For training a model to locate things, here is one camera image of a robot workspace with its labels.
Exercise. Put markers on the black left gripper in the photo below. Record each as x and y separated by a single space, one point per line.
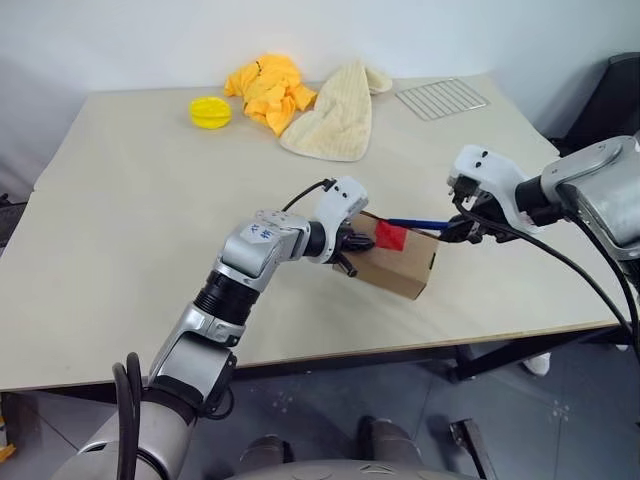
344 245

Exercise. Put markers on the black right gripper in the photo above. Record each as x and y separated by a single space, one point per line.
485 222

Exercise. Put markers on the blue pen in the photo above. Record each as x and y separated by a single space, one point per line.
415 223

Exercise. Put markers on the brown cardboard box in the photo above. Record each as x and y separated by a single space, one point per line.
400 270

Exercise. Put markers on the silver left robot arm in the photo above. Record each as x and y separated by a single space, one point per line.
250 250

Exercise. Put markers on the red tape strip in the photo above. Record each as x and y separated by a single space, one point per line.
390 236

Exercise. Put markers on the cream ribbed towel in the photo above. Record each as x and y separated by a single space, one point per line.
335 120

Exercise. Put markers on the white shoe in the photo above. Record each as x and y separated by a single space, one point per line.
537 362

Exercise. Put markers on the crumpled yellow cloth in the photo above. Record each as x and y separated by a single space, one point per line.
270 85

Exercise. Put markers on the black chair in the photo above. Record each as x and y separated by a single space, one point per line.
605 95

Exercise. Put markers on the yellow ridged plastic ball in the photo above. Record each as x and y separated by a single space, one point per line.
210 114

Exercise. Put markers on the dark metal bar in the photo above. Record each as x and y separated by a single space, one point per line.
477 450

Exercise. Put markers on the silver robot torso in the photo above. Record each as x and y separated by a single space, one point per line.
340 470

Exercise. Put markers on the black bag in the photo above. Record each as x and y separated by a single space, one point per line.
10 220

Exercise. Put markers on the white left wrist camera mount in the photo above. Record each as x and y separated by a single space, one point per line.
345 200

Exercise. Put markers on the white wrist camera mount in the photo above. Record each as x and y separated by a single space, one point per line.
480 165
345 200

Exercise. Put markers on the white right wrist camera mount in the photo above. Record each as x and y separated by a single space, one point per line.
480 165

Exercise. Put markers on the black table frame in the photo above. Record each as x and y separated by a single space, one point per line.
480 360

